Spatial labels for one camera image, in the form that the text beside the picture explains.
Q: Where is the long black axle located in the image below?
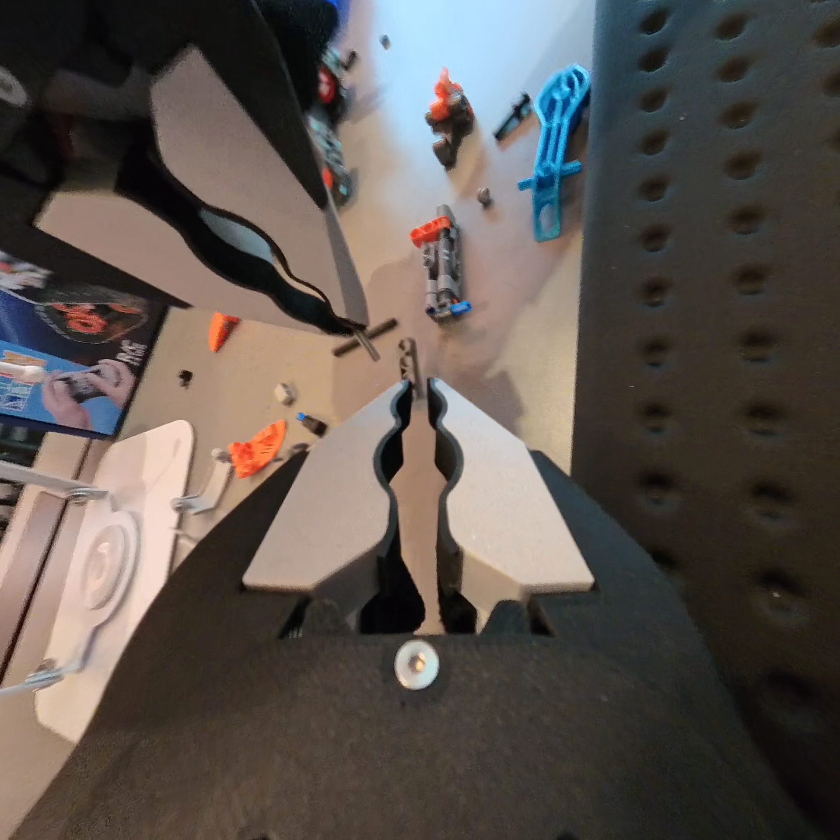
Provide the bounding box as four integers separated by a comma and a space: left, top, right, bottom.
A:
331, 318, 399, 359

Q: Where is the orange beam with black axle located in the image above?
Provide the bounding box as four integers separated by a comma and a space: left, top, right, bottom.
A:
409, 203, 475, 324

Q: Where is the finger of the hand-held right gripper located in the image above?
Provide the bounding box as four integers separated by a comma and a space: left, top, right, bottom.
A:
35, 189, 343, 336
150, 45, 370, 327

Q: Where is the long black pin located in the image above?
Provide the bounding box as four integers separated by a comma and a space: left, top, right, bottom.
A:
493, 91, 533, 143

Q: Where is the white book stand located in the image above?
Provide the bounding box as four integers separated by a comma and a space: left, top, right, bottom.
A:
0, 419, 199, 744

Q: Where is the orange curved brick piece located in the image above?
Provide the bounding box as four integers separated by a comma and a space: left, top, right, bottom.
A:
207, 311, 241, 354

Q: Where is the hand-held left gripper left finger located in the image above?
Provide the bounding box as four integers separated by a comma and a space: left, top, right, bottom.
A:
243, 381, 413, 613

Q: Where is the grey orange tracked toy vehicle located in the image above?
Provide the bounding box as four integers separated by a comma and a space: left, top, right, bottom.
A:
304, 45, 360, 206

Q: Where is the teal plastic separator tool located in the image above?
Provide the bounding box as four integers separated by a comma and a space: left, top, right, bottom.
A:
516, 63, 592, 243

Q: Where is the orange pin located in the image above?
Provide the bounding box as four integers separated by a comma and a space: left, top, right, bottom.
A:
227, 419, 288, 480

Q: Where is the toy vehicle product box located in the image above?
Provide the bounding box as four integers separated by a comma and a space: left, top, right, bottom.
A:
0, 251, 169, 438

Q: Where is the black dimpled foam mat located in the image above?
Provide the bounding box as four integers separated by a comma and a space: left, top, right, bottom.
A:
570, 0, 840, 840

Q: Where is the orange grey brick assembly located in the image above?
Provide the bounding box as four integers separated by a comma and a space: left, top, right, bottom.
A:
423, 65, 477, 171

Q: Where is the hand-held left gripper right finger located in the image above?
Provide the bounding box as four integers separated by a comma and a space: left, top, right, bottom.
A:
427, 377, 596, 616

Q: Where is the grey curved panel piece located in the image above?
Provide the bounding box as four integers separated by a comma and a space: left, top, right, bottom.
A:
170, 449, 235, 517

